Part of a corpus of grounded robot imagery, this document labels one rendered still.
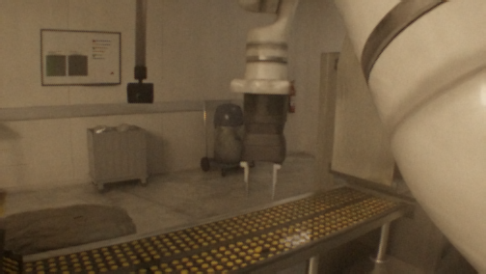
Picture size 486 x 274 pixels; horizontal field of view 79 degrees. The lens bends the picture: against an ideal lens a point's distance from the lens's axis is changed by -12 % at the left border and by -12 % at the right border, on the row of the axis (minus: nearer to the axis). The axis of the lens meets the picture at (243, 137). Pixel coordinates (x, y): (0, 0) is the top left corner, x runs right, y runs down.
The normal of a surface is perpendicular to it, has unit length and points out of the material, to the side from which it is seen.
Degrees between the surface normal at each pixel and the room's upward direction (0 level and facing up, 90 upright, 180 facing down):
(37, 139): 90
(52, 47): 90
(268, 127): 98
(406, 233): 90
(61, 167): 90
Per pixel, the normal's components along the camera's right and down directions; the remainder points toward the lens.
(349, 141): -0.82, 0.08
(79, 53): 0.58, 0.15
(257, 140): -0.20, 0.11
